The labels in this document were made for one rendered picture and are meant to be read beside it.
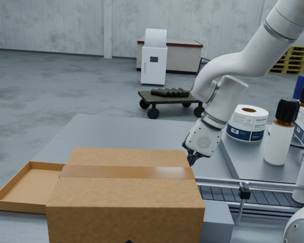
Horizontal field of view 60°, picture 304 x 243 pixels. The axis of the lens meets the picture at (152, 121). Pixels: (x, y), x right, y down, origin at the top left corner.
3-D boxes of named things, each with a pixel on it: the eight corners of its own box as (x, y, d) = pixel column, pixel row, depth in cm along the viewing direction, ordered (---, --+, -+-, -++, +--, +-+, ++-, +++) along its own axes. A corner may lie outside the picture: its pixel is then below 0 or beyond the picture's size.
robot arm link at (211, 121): (205, 114, 80) (200, 122, 81) (230, 125, 81) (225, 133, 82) (201, 105, 88) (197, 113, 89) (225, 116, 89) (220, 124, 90)
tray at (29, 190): (100, 174, 110) (99, 166, 109) (80, 217, 86) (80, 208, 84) (30, 168, 111) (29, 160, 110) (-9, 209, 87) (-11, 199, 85)
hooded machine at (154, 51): (164, 87, 620) (169, 30, 574) (140, 86, 621) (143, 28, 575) (164, 81, 681) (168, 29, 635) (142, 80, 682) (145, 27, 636)
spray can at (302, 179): (302, 195, 96) (318, 145, 89) (310, 205, 91) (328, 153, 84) (288, 195, 96) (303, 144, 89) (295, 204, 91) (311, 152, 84)
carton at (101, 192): (175, 226, 82) (184, 149, 72) (190, 303, 60) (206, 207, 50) (77, 226, 80) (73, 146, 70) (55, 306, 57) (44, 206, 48)
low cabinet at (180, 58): (192, 63, 1012) (194, 39, 980) (199, 75, 790) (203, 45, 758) (142, 60, 1017) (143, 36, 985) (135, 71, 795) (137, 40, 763)
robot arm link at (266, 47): (237, 14, 59) (184, 101, 82) (299, 45, 60) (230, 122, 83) (240, -1, 65) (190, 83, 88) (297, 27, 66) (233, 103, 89)
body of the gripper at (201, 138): (200, 118, 81) (184, 148, 85) (229, 131, 82) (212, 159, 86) (197, 111, 88) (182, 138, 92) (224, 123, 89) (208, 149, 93)
